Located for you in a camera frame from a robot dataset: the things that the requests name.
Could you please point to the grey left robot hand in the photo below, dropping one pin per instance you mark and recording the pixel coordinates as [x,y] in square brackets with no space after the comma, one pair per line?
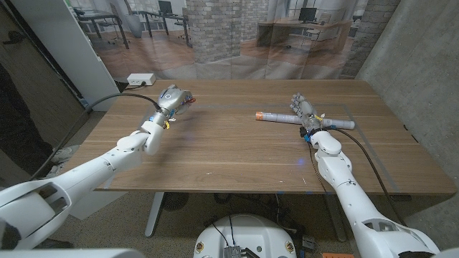
[172,100]

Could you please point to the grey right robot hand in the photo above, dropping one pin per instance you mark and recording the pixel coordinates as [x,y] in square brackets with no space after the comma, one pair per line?
[306,111]

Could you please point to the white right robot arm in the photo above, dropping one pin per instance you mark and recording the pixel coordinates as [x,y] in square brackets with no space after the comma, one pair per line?
[353,200]

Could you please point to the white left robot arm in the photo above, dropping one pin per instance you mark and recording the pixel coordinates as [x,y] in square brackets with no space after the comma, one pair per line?
[82,175]

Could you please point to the grey marker, orange cap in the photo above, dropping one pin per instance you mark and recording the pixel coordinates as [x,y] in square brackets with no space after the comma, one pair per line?
[276,117]

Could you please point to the white power strip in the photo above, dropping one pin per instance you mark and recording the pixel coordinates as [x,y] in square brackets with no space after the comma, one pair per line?
[140,79]

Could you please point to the printed office backdrop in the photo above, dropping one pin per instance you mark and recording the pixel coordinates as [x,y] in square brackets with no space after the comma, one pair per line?
[215,36]

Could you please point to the black round fan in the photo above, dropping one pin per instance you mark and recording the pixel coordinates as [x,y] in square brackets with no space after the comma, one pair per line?
[174,200]

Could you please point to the white table leg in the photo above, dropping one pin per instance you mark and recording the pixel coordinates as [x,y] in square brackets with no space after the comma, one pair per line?
[336,224]
[154,215]

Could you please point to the white cabinet panel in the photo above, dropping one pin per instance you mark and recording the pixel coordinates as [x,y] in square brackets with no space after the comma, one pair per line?
[64,39]

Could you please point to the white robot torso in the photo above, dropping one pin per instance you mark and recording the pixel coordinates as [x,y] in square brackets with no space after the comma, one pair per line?
[251,233]

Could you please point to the orange flat object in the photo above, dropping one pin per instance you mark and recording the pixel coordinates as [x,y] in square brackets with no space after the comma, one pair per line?
[337,255]

